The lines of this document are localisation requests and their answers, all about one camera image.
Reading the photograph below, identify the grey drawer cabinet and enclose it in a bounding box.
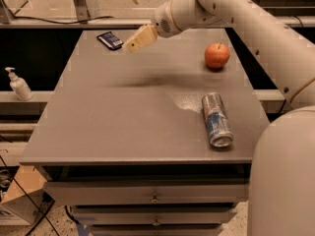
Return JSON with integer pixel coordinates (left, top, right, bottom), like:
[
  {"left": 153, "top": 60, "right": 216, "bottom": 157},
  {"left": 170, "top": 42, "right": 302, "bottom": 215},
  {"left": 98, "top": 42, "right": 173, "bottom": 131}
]
[{"left": 22, "top": 29, "right": 269, "bottom": 236}]

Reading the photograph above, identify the cardboard box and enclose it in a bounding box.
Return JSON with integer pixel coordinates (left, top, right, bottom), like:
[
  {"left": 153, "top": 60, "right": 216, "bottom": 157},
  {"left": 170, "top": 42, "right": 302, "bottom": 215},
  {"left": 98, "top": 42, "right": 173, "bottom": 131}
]
[{"left": 0, "top": 166, "right": 46, "bottom": 226}]

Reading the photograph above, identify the silver blue energy drink can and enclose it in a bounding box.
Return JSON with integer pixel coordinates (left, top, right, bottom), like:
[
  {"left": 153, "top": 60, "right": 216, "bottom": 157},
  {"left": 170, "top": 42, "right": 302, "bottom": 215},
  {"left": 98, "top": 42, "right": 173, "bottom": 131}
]
[{"left": 202, "top": 92, "right": 233, "bottom": 148}]

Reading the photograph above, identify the black cable on ledge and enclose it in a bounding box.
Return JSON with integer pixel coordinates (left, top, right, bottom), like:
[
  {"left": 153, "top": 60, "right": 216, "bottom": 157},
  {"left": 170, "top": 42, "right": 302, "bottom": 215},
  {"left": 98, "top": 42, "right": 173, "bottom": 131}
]
[{"left": 0, "top": 0, "right": 114, "bottom": 26}]

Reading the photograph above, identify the red apple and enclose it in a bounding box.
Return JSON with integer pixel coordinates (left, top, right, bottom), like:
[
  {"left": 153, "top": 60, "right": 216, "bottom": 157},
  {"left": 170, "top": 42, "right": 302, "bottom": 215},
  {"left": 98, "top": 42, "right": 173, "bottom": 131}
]
[{"left": 204, "top": 42, "right": 230, "bottom": 69}]

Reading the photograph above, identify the grey metal bracket left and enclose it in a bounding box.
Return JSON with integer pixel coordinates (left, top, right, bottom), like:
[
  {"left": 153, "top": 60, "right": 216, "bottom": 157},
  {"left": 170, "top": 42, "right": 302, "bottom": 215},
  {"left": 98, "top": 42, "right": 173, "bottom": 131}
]
[{"left": 73, "top": 0, "right": 90, "bottom": 21}]

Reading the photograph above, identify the white pump lotion bottle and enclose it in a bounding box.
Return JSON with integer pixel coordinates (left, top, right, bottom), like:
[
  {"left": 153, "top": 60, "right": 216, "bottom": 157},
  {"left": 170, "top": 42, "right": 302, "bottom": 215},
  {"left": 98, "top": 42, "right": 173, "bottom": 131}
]
[{"left": 5, "top": 67, "right": 32, "bottom": 101}]

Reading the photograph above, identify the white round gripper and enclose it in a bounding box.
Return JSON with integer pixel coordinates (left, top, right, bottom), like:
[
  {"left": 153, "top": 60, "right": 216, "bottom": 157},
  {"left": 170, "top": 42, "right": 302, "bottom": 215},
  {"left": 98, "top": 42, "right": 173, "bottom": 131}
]
[{"left": 122, "top": 2, "right": 181, "bottom": 53}]

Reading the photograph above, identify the black floor cable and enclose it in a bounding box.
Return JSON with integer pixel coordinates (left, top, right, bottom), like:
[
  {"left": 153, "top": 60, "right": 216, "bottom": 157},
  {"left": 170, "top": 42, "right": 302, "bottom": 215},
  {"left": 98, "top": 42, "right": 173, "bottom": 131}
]
[{"left": 0, "top": 154, "right": 62, "bottom": 236}]

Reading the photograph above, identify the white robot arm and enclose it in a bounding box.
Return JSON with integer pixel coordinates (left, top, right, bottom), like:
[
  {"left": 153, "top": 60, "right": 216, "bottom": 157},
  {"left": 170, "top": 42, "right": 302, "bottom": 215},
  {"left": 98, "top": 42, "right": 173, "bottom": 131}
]
[{"left": 124, "top": 0, "right": 315, "bottom": 236}]

